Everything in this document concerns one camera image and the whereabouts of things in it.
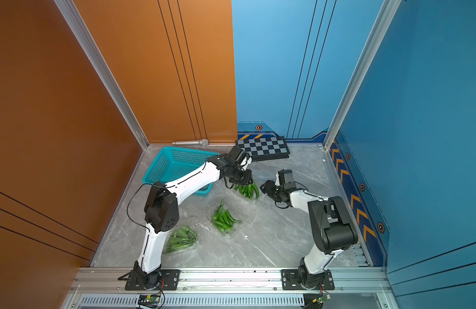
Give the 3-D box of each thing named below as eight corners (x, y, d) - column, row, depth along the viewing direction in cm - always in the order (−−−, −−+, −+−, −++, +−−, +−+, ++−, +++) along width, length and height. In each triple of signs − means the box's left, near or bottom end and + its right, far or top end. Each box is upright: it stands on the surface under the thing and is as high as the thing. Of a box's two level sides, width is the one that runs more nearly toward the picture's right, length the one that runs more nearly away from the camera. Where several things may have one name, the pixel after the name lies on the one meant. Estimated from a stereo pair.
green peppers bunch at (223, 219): (223, 235, 86) (222, 231, 82) (208, 215, 92) (207, 210, 88) (238, 223, 89) (238, 219, 85) (223, 205, 96) (222, 200, 92)
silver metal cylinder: (173, 145, 124) (172, 142, 121) (174, 142, 125) (173, 139, 123) (208, 145, 123) (207, 142, 121) (208, 142, 125) (208, 139, 123)
